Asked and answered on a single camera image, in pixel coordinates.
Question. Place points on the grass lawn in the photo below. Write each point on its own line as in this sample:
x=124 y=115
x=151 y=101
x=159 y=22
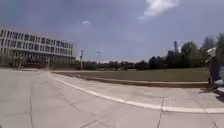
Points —
x=150 y=74

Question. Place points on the white building with banded windows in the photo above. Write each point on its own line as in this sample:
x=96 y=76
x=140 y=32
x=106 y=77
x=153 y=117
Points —
x=33 y=45

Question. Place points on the long row of trees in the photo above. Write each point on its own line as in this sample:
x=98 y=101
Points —
x=190 y=56

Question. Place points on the tall dark tower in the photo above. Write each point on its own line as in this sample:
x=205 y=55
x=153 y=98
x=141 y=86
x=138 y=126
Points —
x=175 y=46

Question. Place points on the person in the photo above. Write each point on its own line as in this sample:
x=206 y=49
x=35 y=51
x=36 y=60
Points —
x=215 y=68

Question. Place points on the grey lamp pole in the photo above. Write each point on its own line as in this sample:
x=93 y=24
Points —
x=81 y=60

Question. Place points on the brown low kerb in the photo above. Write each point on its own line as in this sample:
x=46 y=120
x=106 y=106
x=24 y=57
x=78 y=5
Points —
x=146 y=83

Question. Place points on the pale stone paved plaza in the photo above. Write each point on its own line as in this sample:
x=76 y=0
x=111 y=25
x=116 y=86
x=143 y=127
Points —
x=50 y=106

